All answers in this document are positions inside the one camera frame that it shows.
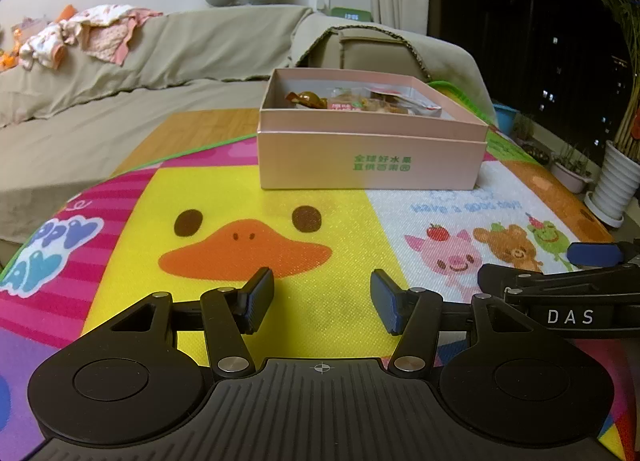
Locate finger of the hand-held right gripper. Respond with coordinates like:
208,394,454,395
476,262,640,292
567,241,640,268

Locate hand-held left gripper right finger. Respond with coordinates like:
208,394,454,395
370,268,546,373

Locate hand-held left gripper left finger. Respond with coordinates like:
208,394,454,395
107,267,277,378

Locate pink cardboard box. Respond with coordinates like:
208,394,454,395
257,68,490,190

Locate layered bread clear packet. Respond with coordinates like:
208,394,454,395
362,97,408,116

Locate clear pink snack packet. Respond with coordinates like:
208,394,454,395
372,87,444,120

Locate brown snack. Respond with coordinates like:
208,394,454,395
284,90,329,110

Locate colourful cartoon play mat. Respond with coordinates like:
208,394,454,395
0,81,640,461

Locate white ribbed plant pot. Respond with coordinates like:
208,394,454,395
584,141,640,230

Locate white pot with sprouts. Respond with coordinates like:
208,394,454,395
550,143,594,194

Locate dark small plant pot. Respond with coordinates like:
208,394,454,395
515,116,552,168

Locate blue plastic bin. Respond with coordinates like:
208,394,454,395
492,103,522,136

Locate beige sofa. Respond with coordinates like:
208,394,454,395
0,3,496,244

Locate beige frilled sofa cover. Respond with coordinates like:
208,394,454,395
0,3,496,130

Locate green digital clock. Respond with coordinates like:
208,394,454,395
330,7,373,22

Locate pile of baby clothes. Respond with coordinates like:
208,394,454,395
20,5,164,70

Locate orange toys on sofa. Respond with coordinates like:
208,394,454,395
0,23,25,72

